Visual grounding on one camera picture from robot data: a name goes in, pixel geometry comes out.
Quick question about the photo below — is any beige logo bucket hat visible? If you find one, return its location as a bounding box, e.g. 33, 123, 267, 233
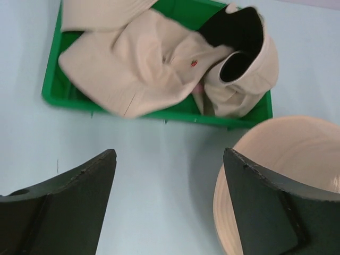
61, 0, 157, 32

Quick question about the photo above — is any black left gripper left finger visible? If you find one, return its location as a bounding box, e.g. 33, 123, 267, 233
1, 149, 116, 255

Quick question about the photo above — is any beige bucket hat pink lining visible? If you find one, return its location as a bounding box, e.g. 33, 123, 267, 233
213, 115, 339, 254

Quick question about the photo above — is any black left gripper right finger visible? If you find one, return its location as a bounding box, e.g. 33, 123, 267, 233
224, 148, 339, 254

